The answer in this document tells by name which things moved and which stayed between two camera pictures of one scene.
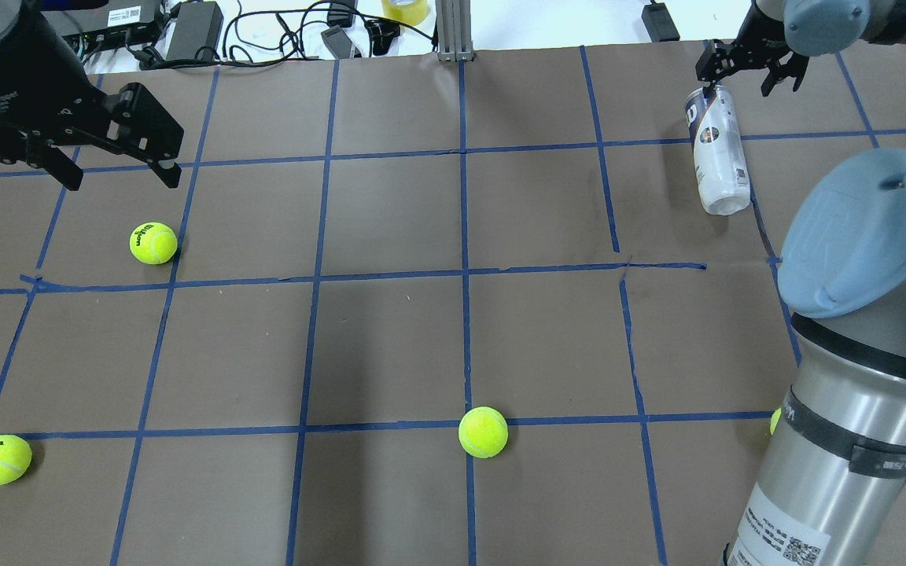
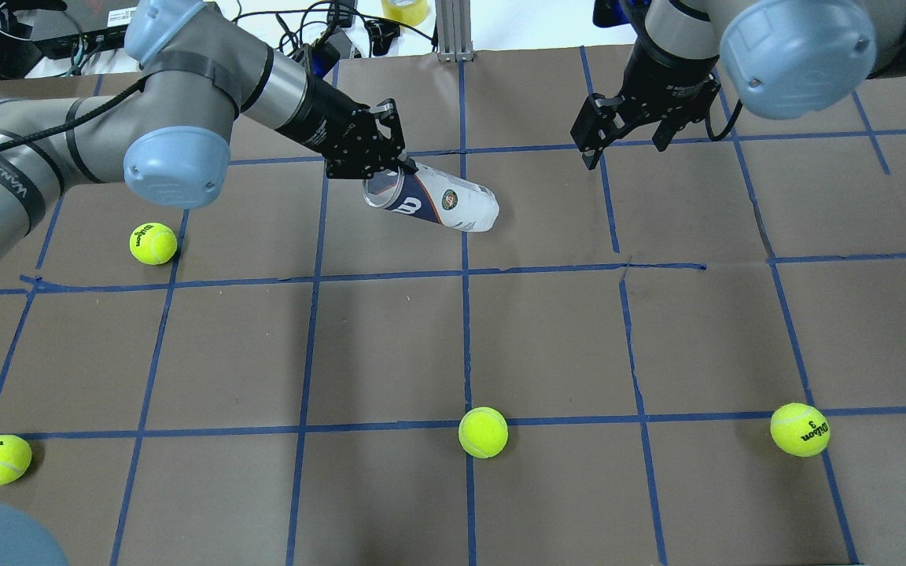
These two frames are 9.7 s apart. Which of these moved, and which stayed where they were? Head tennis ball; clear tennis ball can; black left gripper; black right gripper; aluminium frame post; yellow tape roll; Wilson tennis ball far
Moved: clear tennis ball can; black left gripper; black right gripper
Stayed: Head tennis ball; Wilson tennis ball far; yellow tape roll; aluminium frame post
